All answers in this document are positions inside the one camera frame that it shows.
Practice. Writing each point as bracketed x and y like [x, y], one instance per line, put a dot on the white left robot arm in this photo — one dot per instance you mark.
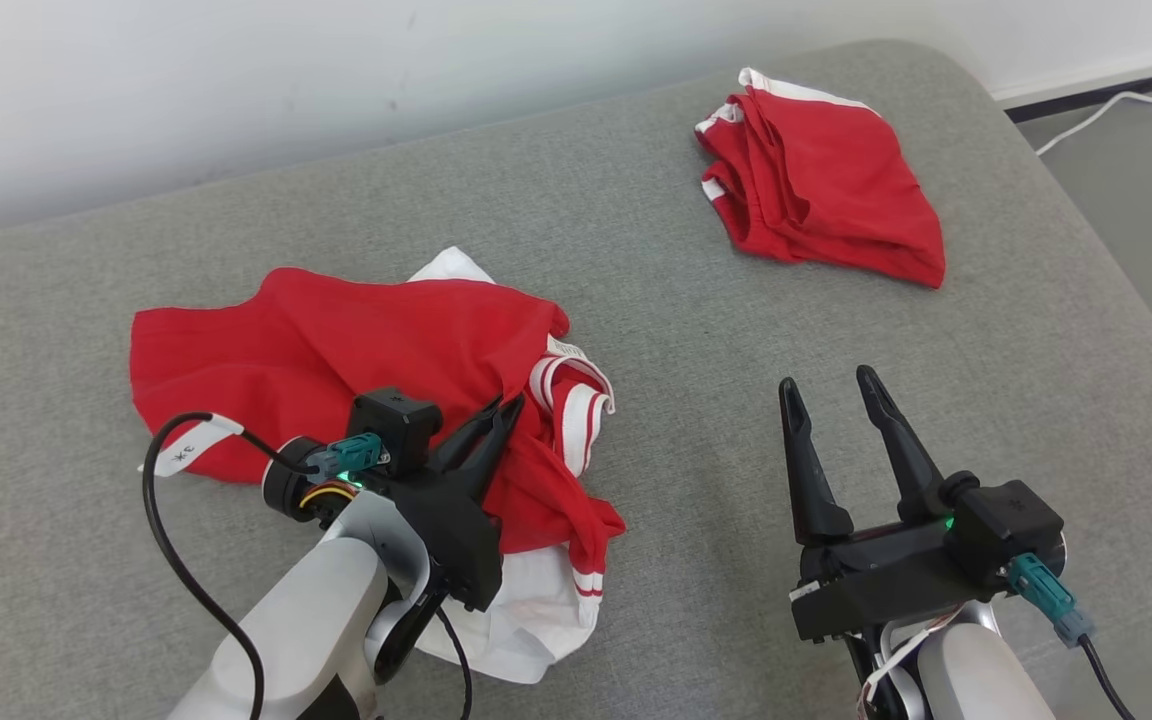
[306, 630]

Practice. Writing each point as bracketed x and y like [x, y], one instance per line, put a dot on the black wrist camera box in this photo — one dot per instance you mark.
[1006, 525]
[396, 425]

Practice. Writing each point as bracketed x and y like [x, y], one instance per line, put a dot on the red and white Bulls jersey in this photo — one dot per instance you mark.
[336, 340]

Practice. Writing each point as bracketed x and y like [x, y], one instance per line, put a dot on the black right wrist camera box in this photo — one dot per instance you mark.
[1006, 525]

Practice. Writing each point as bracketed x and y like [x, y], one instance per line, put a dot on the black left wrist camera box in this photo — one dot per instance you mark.
[396, 425]

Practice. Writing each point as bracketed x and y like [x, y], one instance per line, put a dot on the white wall baseboard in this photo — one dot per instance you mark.
[1106, 75]

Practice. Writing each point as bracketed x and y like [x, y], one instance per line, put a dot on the red Bulls 23 shorts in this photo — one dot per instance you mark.
[826, 190]

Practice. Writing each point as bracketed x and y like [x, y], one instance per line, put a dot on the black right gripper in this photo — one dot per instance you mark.
[876, 580]

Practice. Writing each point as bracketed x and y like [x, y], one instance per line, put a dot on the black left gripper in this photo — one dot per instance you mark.
[456, 540]

